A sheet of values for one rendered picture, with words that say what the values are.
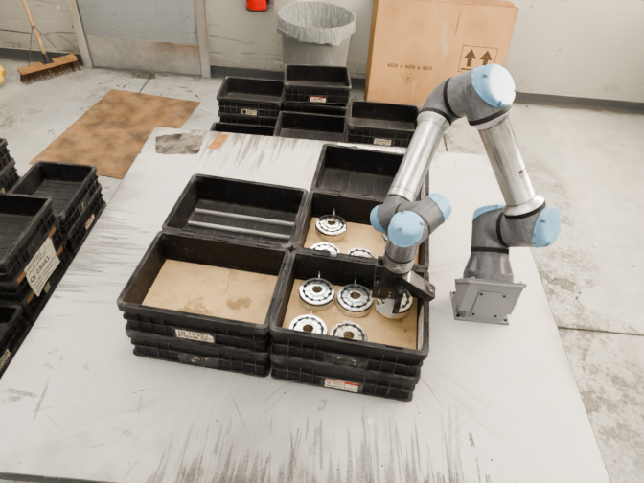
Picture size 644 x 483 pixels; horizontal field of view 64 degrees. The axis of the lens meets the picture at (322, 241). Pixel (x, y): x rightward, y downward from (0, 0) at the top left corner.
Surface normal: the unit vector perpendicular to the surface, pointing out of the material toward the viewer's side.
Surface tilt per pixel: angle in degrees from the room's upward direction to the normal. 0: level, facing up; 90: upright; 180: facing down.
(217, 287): 0
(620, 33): 90
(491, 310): 90
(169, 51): 90
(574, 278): 0
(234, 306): 0
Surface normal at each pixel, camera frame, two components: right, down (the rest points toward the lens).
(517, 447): 0.06, -0.74
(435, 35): -0.04, 0.53
